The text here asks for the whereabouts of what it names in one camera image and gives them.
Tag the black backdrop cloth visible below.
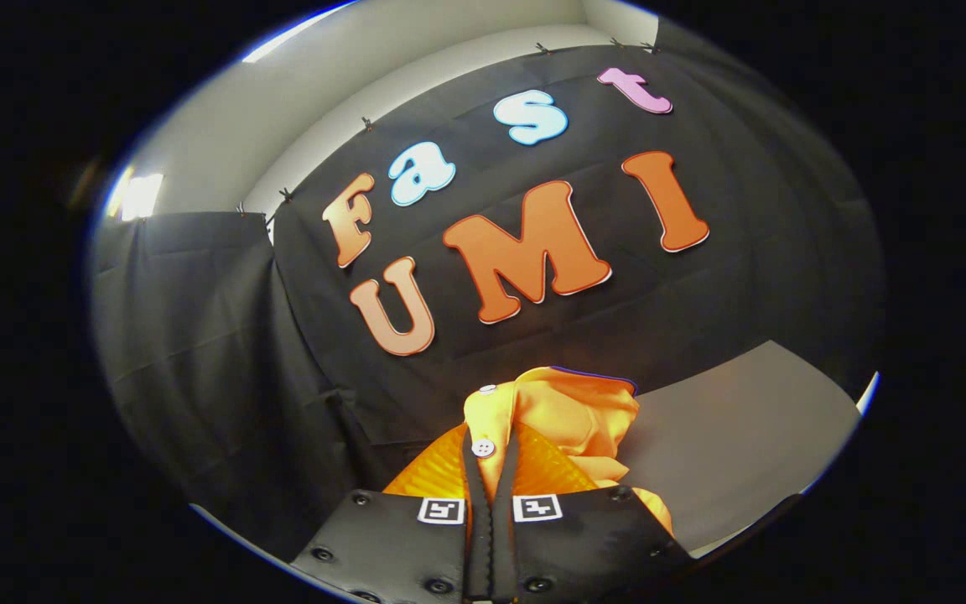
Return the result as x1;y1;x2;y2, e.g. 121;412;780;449
87;34;886;565

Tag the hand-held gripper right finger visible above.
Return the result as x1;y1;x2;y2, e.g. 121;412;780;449
492;422;693;604

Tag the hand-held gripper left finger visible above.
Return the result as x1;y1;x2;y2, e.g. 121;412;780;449
290;422;494;604

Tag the orange buttoned shirt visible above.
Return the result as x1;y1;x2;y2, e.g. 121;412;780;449
463;366;675;538

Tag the grey box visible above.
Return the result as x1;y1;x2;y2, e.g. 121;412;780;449
617;339;864;556

